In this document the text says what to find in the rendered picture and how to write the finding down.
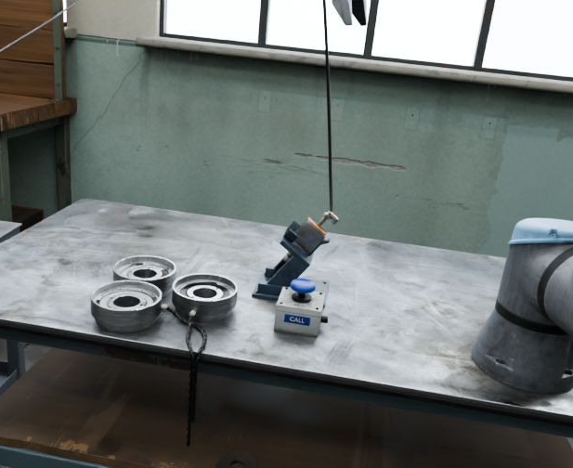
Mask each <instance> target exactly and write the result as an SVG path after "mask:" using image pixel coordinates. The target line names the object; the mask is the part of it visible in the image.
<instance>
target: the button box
mask: <svg viewBox="0 0 573 468"><path fill-rule="evenodd" d="M324 298H325V292H311V293H306V297H305V298H300V297H298V292H295V291H293V290H292V289H291V288H290V287H283V288H282V290H281V293H280V297H279V300H278V302H277V304H276V313H275V321H274V331H279V332H290V333H296V334H302V335H307V336H313V337H318V336H319V327H320V323H321V322H322V323H328V316H323V315H322V312H323V305H324Z"/></svg>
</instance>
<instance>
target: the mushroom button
mask: <svg viewBox="0 0 573 468"><path fill-rule="evenodd" d="M290 287H291V289H292V290H293V291H295V292H297V293H298V297H300V298H305V297H306V293H312V292H314V291H315V290H316V285H315V283H314V282H313V281H312V280H310V279H294V280H292V282H291V285H290Z"/></svg>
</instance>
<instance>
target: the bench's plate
mask: <svg viewBox="0 0 573 468"><path fill-rule="evenodd" d="M74 215H76V216H74ZM70 216H71V217H70ZM67 217H69V218H67ZM65 218H67V219H65ZM64 219H65V220H64ZM63 220H64V221H63ZM127 220H128V221H127ZM62 221H63V223H64V224H65V225H66V226H67V227H66V226H64V225H63V224H62ZM83 228H84V229H83ZM286 228H287V227H283V226H276V225H270V224H263V223H256V222H250V221H243V220H237V219H230V218H224V217H217V216H210V215H204V214H192V213H185V212H179V211H172V210H165V209H159V208H152V207H146V206H139V205H133V204H126V203H119V202H113V201H101V200H94V199H87V198H82V199H81V200H79V201H77V202H75V203H73V204H71V205H70V206H68V207H66V208H64V209H62V210H60V211H59V212H57V213H55V214H53V215H51V216H49V217H48V218H46V219H44V220H42V221H41V222H39V223H37V224H35V225H33V226H32V227H29V228H27V229H25V230H23V231H22V232H21V233H19V234H17V235H15V236H14V237H12V238H10V240H5V241H4V242H2V243H0V329H1V330H7V331H13V332H23V333H29V334H33V335H39V336H44V337H50V338H56V339H60V340H66V341H72V342H77V343H83V344H88V345H98V346H104V347H109V348H115V349H120V350H125V351H131V352H137V353H142V354H147V355H153V356H158V357H164V358H174V359H179V360H185V361H190V360H189V358H190V352H189V348H188V346H187V343H186V334H187V332H188V326H189V325H188V324H187V323H185V322H183V321H181V320H179V319H178V318H177V317H175V316H174V315H173V314H172V312H169V311H167V310H166V309H164V311H165V312H166V314H167V318H166V315H165V312H164V311H163V310H162V312H161V314H160V316H159V317H158V318H157V320H156V322H155V323H154V324H153V325H152V326H151V327H149V328H148V329H150V330H148V329H146V330H145V331H137V332H130V333H118V332H112V331H106V330H104V329H102V328H100V327H99V326H98V325H97V323H96V320H95V319H94V318H93V317H92V315H91V302H90V295H91V292H92V291H94V290H95V289H96V288H97V287H98V286H100V285H102V284H105V283H108V282H112V281H113V267H112V266H111V265H110V260H111V259H112V258H113V257H114V256H116V255H119V254H121V255H119V256H116V257H114V258H113V259H112V260H111V264H112V265H114V264H115V263H116V262H118V261H119V260H121V259H124V258H126V257H130V256H137V255H148V254H150V255H153V256H159V257H163V258H166V259H168V260H170V261H172V262H173V263H175V265H176V279H178V278H180V277H183V276H186V275H189V274H196V273H210V274H216V275H220V276H224V277H227V278H229V279H231V280H233V281H234V282H235V283H236V284H237V286H238V294H239V295H238V297H237V301H238V299H239V296H240V299H239V301H238V302H237V304H236V306H235V307H234V308H233V309H232V313H231V314H230V315H229V316H228V317H227V318H224V319H222V320H219V321H215V322H197V321H192V323H197V324H198V325H199V326H200V327H202V330H203V331H205V335H207V337H206V338H205V339H206V340H207V342H206V343H205V347H204V348H203V350H202V351H201V352H200V358H199V360H198V363H201V364H206V365H212V366H217V367H223V368H229V369H234V370H239V371H249V372H255V373H261V374H265V375H271V376H277V377H282V378H288V379H293V380H298V381H304V382H310V383H315V384H325V385H330V386H336V387H342V388H347V389H352V390H358V391H363V392H369V393H374V394H380V395H385V396H391V397H401V398H406V399H411V400H417V401H422V402H428V403H434V404H438V405H444V406H450V407H455V408H461V409H467V410H476V411H482V412H487V413H493V414H498V415H503V416H509V417H515V418H520V419H526V420H531V421H536V422H542V423H552V424H557V425H563V426H568V427H573V388H572V389H571V390H570V391H568V392H565V393H563V394H556V395H543V394H535V393H530V392H526V391H523V390H519V389H516V388H513V387H511V386H509V385H506V384H504V383H501V382H499V381H497V380H495V379H493V378H492V377H490V376H489V375H487V374H486V373H484V372H483V371H482V370H481V369H480V368H479V367H478V366H477V365H476V364H475V362H474V360H473V358H472V348H473V344H474V340H475V337H476V335H477V334H478V332H479V331H480V330H481V328H482V327H483V325H484V324H485V322H486V321H487V319H488V317H489V316H490V314H491V313H492V311H493V310H494V307H495V304H496V300H497V295H498V291H499V288H500V284H501V277H502V273H503V269H504V265H505V261H506V258H503V257H497V256H490V255H483V254H477V253H465V252H458V251H452V250H445V249H438V248H431V247H425V246H419V245H412V244H406V243H399V242H392V241H386V240H374V239H366V238H361V237H354V236H347V235H341V234H334V233H328V232H327V235H326V238H330V242H329V243H326V244H322V245H320V247H319V248H318V249H317V250H316V251H315V252H314V254H313V258H312V261H311V265H310V266H309V267H308V268H307V269H306V270H305V271H304V272H303V274H302V275H301V276H300V277H299V278H303V279H310V280H321V281H328V282H329V288H328V293H327V298H326V303H325V307H324V308H323V312H322V315H323V316H328V323H322V322H321V323H320V327H319V336H318V337H313V336H307V335H302V334H296V333H290V332H284V331H274V321H275V313H276V304H277V302H278V301H276V300H269V299H264V298H257V297H252V293H253V291H254V288H255V286H256V284H257V282H258V280H259V278H260V276H261V274H262V271H264V272H266V267H267V266H272V267H274V266H275V265H276V264H277V263H278V262H279V261H280V260H281V259H282V258H283V257H284V256H285V255H286V253H288V251H287V250H286V249H285V248H284V247H282V246H281V245H280V241H281V239H282V238H283V235H284V234H285V230H286ZM143 233H144V234H143ZM242 235H253V236H242ZM61 236H71V237H61ZM238 236H240V237H246V238H240V237H238ZM256 236H259V237H256ZM74 237H77V238H81V239H83V240H85V241H86V242H87V245H86V246H85V242H84V241H83V240H80V239H77V238H74ZM235 237H237V238H238V239H236V238H235ZM249 237H255V238H249ZM261 237H263V238H261ZM233 238H235V239H236V240H233V241H232V242H233V244H235V243H236V244H235V245H236V246H238V247H236V246H234V245H233V244H232V243H231V244H232V245H233V246H234V247H235V248H237V249H235V248H233V247H232V246H231V245H230V242H231V240H232V239H233ZM258 238H260V239H258ZM264 238H265V239H264ZM326 238H325V239H326ZM262 239H263V240H262ZM268 241H273V242H272V244H271V243H269V242H268ZM271 245H272V247H273V248H274V249H273V248H272V247H271ZM84 246H85V247H84ZM39 247H41V248H42V249H44V250H47V251H50V252H46V251H43V250H41V249H40V248H39ZM83 247H84V248H83ZM239 247H240V248H239ZM81 248H83V249H81ZM78 249H81V250H79V251H75V250H78ZM238 249H239V250H238ZM241 250H242V251H241ZM276 250H277V251H276ZM72 251H75V252H72ZM245 251H247V252H245ZM51 252H70V253H51ZM250 252H255V253H250ZM281 252H282V253H281ZM41 258H42V259H41ZM256 259H257V260H256ZM254 260H255V261H254ZM255 267H256V268H255ZM258 269H259V270H258ZM260 270H261V271H260ZM3 301H4V302H3ZM165 318H166V321H164V320H165ZM162 323H163V324H162ZM160 324H162V325H160ZM158 325H160V326H158ZM156 326H158V327H156ZM154 327H156V328H154ZM152 328H153V329H152ZM453 335H454V336H453Z"/></svg>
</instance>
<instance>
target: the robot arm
mask: <svg viewBox="0 0 573 468"><path fill-rule="evenodd" d="M332 5H333V7H334V9H335V10H336V12H337V13H338V15H339V17H340V18H341V20H342V22H343V23H344V25H345V26H350V25H353V18H352V14H353V16H354V17H355V19H356V20H357V22H358V23H359V25H360V26H366V25H367V0H332ZM508 245H510V246H509V250H508V254H507V257H506V261H505V265H504V269H503V273H502V277H501V284H500V288H499V291H498V295H497V300H496V304H495V307H494V310H493V311H492V313H491V314H490V316H489V317H488V319H487V321H486V322H485V324H484V325H483V327H482V328H481V330H480V331H479V332H478V334H477V335H476V337H475V340H474V344H473V348H472V358H473V360H474V362H475V364H476V365H477V366H478V367H479V368H480V369H481V370H482V371H483V372H484V373H486V374H487V375H489V376H490V377H492V378H493V379H495V380H497V381H499V382H501V383H503V384H506V385H509V386H511V387H513V388H516V389H519V390H523V391H526V392H530V393H535V394H543V395H556V394H563V393H565V392H568V391H570V390H571V389H572V388H573V221H566V220H560V219H551V218H528V219H524V220H522V221H520V222H518V223H517V224H516V225H515V227H514V233H513V236H512V238H511V240H510V241H509V243H508Z"/></svg>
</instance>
